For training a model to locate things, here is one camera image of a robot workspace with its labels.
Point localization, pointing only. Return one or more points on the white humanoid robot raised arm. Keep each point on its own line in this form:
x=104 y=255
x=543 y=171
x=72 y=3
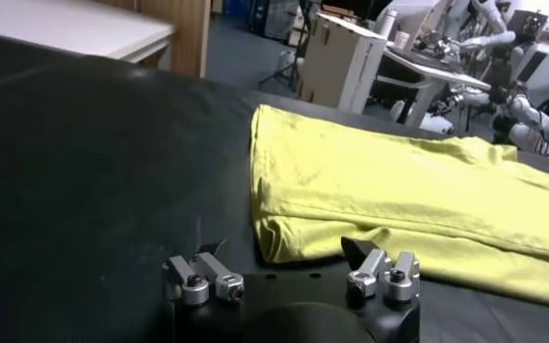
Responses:
x=488 y=23

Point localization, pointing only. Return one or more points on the yellow-green printed T-shirt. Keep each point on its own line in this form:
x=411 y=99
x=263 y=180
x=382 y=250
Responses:
x=395 y=196

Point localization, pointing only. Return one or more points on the white humanoid robot black chest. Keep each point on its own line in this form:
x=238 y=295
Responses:
x=544 y=79

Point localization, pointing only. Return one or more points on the white rectangular table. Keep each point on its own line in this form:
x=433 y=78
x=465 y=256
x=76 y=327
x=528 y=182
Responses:
x=69 y=28

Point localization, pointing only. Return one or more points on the white paper cup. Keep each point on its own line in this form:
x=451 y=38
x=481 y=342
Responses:
x=402 y=39

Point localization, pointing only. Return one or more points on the wooden partition screen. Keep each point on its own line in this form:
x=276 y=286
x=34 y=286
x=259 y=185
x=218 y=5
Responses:
x=188 y=37

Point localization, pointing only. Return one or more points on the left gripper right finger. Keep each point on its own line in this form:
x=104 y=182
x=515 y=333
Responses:
x=381 y=275

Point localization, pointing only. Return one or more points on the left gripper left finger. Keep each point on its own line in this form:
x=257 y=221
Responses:
x=209 y=277

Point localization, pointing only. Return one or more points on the white bottle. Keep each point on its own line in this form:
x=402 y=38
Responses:
x=386 y=23

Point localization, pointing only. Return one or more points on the black monitor tripod stand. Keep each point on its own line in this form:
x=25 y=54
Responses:
x=295 y=56

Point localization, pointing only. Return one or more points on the black table cover sheet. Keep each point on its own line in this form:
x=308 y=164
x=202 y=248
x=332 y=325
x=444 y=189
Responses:
x=92 y=186

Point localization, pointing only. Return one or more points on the tall white cardboard box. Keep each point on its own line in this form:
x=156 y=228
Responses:
x=339 y=65

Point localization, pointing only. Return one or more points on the white standing desk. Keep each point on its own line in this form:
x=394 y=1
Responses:
x=428 y=79

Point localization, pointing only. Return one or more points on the white robot base shell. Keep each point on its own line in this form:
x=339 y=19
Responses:
x=435 y=123

